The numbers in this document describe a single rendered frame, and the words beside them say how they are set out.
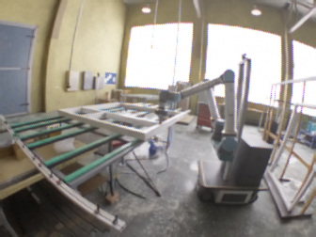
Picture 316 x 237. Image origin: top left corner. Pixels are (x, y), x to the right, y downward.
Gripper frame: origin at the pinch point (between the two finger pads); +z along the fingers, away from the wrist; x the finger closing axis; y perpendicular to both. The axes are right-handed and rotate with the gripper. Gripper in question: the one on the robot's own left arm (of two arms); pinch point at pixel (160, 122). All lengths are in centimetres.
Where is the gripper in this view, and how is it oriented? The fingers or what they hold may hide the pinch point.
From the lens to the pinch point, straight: 151.8
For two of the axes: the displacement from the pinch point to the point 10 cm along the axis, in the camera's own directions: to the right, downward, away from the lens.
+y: -4.0, 1.5, -9.1
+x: 9.1, 1.7, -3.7
